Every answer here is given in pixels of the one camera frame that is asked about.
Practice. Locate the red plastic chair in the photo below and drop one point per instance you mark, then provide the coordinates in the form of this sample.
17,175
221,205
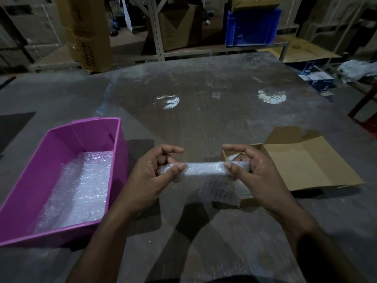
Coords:
363,114

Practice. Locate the small dark object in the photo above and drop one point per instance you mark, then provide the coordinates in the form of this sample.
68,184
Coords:
114,27

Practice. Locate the pink plastic bin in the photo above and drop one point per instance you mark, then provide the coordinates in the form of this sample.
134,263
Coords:
88,132

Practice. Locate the person's left forearm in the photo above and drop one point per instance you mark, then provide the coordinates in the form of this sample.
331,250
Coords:
100,250

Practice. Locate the pile of bubble wrap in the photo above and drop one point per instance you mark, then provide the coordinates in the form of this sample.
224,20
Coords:
76,194

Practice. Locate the flattened printed cardboard sheet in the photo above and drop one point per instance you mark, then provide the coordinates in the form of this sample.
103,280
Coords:
300,50

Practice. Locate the blue and white product box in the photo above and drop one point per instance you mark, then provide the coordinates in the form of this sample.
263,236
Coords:
319,81

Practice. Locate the white plastic bag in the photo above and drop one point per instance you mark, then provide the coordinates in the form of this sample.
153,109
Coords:
356,70

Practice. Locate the flat cardboard sheet with tape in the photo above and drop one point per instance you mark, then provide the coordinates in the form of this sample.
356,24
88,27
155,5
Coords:
256,2

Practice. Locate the white paper sheet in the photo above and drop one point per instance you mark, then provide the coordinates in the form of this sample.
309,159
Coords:
127,14

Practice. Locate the small brown cardboard box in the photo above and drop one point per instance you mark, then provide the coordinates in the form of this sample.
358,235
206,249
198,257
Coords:
309,165

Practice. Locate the dark blue product box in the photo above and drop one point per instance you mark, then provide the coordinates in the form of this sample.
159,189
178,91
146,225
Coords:
306,67

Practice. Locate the person's left hand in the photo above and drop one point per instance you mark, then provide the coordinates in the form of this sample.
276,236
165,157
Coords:
144,185

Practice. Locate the tall narrow cardboard carton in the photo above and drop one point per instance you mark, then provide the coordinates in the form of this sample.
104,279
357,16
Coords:
88,32

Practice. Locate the grey metal storage rack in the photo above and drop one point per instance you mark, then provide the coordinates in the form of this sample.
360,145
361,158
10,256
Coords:
155,26

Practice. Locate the person's right hand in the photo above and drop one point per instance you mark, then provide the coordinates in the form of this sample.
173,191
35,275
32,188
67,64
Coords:
271,188

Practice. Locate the blue plastic crate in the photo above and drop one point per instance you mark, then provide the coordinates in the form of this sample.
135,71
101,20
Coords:
253,27

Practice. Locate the open brown carton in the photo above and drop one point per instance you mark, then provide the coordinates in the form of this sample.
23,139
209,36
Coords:
178,27

